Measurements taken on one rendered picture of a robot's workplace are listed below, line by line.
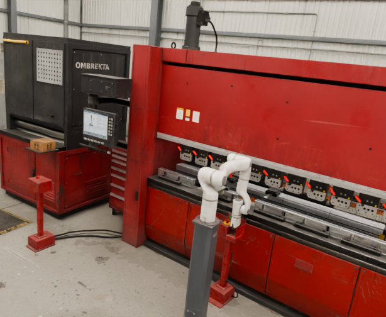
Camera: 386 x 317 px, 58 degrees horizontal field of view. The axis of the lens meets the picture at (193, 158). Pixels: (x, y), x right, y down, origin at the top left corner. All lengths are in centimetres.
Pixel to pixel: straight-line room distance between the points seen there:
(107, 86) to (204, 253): 191
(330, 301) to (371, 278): 42
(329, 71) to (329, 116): 35
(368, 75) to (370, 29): 435
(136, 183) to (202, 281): 153
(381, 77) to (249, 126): 114
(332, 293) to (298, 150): 124
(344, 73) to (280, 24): 477
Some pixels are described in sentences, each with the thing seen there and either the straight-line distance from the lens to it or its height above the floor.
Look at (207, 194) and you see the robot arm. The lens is 266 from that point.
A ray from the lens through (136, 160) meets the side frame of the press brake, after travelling 394.
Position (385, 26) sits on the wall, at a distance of 729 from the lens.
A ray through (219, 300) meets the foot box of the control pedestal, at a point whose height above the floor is 3.
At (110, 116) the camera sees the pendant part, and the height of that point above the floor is 157.
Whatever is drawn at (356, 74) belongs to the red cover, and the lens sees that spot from 300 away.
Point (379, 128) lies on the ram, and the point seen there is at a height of 185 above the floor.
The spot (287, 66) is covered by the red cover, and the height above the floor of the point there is 223.
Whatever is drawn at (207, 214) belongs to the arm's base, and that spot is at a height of 108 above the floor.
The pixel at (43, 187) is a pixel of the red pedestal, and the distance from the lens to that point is 404.
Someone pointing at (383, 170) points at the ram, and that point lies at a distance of 304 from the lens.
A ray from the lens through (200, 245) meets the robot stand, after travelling 281.
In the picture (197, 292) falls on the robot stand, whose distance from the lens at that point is 302.
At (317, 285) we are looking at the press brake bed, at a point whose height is 45.
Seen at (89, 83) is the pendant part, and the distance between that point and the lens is 388.
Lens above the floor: 219
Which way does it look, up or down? 15 degrees down
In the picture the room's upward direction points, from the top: 6 degrees clockwise
